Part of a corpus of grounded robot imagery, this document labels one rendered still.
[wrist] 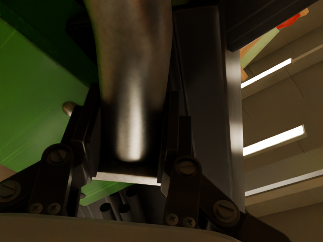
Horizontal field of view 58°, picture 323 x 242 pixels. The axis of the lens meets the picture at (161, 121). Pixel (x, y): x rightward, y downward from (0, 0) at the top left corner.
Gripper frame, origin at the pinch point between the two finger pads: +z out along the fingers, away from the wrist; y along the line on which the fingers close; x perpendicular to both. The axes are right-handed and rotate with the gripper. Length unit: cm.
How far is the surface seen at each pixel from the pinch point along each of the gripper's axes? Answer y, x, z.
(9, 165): -9.5, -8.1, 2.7
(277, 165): 132, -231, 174
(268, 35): 109, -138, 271
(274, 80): 290, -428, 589
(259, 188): 113, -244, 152
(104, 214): -2.2, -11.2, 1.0
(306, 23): 401, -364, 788
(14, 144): -8.4, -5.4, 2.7
